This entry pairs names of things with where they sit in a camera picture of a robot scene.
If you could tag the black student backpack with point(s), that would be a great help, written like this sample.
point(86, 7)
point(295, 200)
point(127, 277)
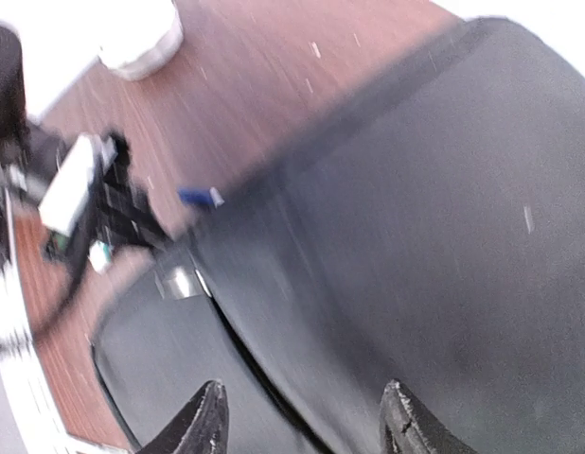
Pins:
point(431, 229)

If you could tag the small black pen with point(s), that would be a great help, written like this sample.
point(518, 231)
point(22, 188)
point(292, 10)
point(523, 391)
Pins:
point(205, 198)

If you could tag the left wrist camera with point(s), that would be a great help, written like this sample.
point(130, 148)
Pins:
point(68, 192)

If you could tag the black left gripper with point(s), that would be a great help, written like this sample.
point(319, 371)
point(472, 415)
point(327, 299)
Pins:
point(125, 217)

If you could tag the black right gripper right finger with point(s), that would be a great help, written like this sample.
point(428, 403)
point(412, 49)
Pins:
point(408, 426)

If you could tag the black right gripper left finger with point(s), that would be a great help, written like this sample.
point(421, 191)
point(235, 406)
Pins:
point(201, 426)

